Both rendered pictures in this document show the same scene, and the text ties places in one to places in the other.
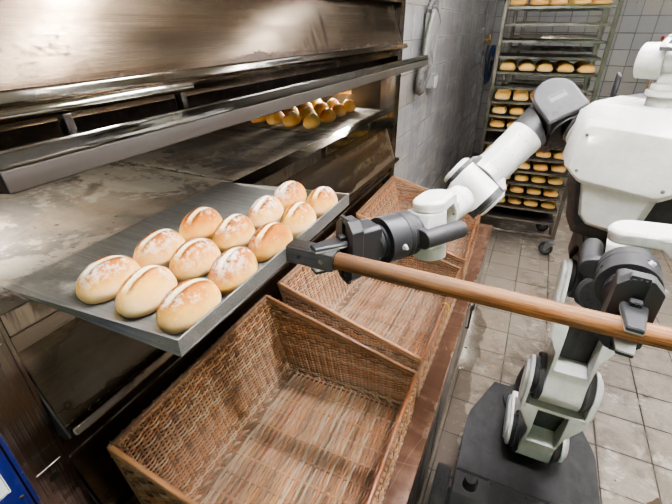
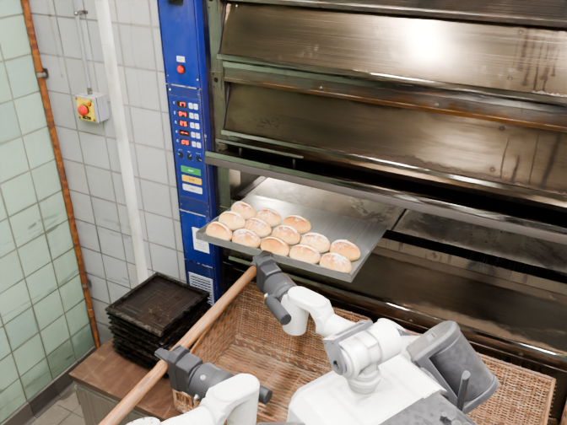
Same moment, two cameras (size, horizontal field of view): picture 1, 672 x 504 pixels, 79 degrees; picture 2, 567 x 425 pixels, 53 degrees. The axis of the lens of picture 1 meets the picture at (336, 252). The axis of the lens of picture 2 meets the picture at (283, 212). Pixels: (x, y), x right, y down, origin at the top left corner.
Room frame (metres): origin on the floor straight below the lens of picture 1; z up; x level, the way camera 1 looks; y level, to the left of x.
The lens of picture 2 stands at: (0.75, -1.39, 2.16)
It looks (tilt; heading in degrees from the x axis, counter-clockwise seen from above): 29 degrees down; 93
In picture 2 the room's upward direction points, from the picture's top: straight up
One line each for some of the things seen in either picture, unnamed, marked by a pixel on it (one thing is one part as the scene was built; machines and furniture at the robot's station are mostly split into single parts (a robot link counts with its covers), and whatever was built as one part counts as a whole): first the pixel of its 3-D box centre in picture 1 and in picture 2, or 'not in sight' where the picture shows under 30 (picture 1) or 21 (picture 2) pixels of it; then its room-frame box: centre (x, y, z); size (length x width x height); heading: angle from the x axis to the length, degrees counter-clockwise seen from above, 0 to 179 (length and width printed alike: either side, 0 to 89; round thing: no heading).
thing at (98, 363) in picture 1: (305, 203); (467, 301); (1.28, 0.10, 1.02); 1.79 x 0.11 x 0.19; 155
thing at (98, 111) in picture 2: not in sight; (92, 106); (-0.10, 0.70, 1.46); 0.10 x 0.07 x 0.10; 155
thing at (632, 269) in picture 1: (630, 296); (195, 378); (0.50, -0.44, 1.19); 0.12 x 0.10 x 0.13; 149
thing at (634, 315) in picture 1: (635, 315); (166, 354); (0.42, -0.39, 1.21); 0.06 x 0.03 x 0.02; 149
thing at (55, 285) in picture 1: (209, 232); (294, 228); (0.71, 0.25, 1.19); 0.55 x 0.36 x 0.03; 156
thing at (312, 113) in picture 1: (281, 107); not in sight; (1.99, 0.25, 1.21); 0.61 x 0.48 x 0.06; 65
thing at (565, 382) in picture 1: (576, 340); not in sight; (0.87, -0.67, 0.78); 0.18 x 0.15 x 0.47; 65
